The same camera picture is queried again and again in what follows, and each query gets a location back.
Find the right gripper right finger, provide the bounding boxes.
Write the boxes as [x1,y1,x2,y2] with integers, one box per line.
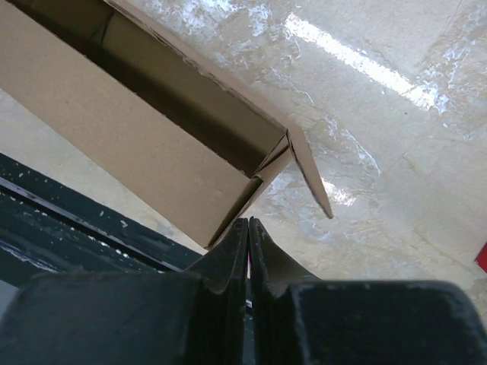
[248,218,486,364]

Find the brown cardboard box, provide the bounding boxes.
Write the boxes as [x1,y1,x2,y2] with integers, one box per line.
[1,1,332,248]

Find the red silver snack packet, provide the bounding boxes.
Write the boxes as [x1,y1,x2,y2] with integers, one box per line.
[475,243,487,273]

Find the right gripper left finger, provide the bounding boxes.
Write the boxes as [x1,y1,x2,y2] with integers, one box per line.
[1,218,248,364]

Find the black base frame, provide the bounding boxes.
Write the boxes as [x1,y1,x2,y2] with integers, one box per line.
[1,155,201,287]

